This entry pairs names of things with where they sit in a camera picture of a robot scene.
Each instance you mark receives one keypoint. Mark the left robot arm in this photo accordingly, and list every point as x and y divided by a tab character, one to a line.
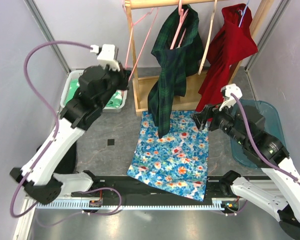
38	177

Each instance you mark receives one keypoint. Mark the wooden clothes rack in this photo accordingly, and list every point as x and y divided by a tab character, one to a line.
143	85

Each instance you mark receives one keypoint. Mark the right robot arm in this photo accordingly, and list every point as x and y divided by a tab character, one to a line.
246	127

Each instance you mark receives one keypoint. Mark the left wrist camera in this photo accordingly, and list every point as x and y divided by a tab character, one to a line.
107	56

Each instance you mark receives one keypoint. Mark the teal plastic basin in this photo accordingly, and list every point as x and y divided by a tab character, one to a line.
272	126

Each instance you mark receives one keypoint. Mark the green white cloth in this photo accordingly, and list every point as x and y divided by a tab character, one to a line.
114	102

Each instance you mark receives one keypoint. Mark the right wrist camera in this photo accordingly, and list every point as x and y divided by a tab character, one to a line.
227	92

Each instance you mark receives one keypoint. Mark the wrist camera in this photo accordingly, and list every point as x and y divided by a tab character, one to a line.
107	56
227	92

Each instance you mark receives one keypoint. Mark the slotted cable duct rail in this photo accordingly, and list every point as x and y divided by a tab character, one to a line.
85	204

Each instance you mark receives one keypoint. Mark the light blue wire hanger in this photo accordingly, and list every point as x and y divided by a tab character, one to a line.
243	12

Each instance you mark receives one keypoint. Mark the red skirt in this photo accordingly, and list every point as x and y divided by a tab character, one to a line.
229	46

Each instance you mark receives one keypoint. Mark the white laundry basket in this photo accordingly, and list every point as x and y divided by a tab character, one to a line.
76	74

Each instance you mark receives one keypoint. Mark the small black square patch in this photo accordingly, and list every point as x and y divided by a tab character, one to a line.
111	142

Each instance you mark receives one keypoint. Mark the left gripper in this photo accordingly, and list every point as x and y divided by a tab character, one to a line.
123	75

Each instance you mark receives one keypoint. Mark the dark green plaid cloth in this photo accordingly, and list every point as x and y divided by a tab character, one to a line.
176	64

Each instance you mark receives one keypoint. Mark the floral blue cloth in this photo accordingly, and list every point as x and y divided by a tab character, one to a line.
177	162

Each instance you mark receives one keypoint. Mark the black cloth pile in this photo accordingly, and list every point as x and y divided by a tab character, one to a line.
68	163

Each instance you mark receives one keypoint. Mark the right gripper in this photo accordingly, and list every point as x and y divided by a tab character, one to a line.
200	118

